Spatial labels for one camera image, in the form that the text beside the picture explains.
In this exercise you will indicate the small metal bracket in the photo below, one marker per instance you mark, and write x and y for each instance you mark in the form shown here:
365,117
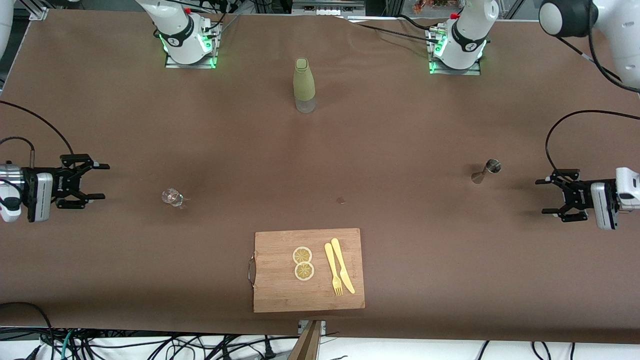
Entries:
302,327

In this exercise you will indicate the steel jigger measuring cup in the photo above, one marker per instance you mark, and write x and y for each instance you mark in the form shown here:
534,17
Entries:
492,166

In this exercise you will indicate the yellow plastic knife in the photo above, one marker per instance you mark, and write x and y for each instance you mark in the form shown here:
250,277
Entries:
340,260

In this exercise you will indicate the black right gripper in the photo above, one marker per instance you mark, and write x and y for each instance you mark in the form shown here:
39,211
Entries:
60,186

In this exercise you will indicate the olive green bottle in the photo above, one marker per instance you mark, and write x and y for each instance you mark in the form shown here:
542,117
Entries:
304,85

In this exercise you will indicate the brown table cover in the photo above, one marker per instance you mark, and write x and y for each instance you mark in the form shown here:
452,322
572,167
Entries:
150,250

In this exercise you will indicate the wooden post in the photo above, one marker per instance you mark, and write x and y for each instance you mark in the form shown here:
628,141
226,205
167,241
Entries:
307,345

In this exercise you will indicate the grey metal box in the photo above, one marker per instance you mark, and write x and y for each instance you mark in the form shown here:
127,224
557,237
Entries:
325,9

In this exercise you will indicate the clear glass cup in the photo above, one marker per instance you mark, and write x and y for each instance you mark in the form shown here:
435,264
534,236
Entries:
172,196

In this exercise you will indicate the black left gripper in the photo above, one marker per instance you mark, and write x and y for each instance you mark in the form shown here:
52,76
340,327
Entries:
581,195

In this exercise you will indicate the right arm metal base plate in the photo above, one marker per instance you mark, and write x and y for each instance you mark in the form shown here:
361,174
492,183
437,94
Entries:
200,65

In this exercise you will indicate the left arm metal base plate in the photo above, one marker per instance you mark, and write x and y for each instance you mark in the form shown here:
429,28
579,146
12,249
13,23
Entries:
455,72

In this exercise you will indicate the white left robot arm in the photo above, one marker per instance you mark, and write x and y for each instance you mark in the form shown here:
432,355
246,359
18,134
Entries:
465,35

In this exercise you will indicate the yellow plastic fork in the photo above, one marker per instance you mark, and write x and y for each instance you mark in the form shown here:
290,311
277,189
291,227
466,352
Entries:
330,260

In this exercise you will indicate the wooden cutting board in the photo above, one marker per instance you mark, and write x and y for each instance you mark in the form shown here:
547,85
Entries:
280,290

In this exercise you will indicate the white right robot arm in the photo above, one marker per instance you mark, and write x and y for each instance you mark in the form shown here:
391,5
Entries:
177,30

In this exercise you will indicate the aluminium frame profile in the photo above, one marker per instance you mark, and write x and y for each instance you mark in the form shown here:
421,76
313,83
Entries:
35,10

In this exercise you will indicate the lemon slice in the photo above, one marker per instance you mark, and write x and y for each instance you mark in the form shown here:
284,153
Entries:
302,255
304,271

